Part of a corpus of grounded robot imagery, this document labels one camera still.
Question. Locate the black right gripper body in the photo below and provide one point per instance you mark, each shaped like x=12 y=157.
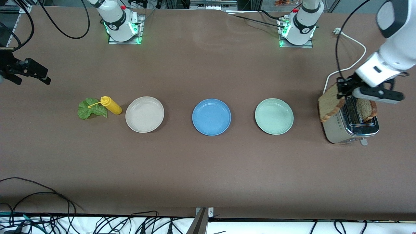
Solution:
x=9 y=67

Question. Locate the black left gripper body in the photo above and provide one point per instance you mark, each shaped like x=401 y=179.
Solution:
x=348 y=83

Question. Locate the brown bread slice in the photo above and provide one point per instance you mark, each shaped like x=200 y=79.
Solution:
x=365 y=111
x=328 y=105

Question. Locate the green lettuce leaf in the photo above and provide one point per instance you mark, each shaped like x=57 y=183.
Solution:
x=87 y=112

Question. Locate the yellow squeeze bottle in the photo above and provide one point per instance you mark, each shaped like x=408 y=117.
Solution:
x=112 y=106

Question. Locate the mint green plate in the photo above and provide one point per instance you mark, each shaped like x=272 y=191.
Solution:
x=274 y=116

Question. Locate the beige plate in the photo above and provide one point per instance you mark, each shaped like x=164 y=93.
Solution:
x=144 y=114

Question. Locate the blue plate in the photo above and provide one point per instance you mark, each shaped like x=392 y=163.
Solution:
x=211 y=117

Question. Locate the beige chrome toaster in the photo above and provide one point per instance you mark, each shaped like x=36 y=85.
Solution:
x=338 y=133

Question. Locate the orange packet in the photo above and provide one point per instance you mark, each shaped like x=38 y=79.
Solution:
x=283 y=2

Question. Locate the grey metal box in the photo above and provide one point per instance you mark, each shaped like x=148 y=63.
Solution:
x=213 y=4

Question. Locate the silver corner bracket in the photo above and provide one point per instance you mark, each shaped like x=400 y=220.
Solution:
x=26 y=8
x=209 y=212

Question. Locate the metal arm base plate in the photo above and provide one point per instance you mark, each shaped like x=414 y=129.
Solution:
x=140 y=32
x=284 y=44

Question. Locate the grey aluminium post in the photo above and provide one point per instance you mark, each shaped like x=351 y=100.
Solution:
x=198 y=224

